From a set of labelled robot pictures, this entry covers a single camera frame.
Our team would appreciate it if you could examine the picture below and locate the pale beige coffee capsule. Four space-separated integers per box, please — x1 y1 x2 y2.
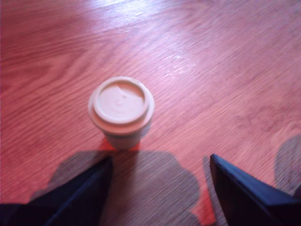
88 76 155 151

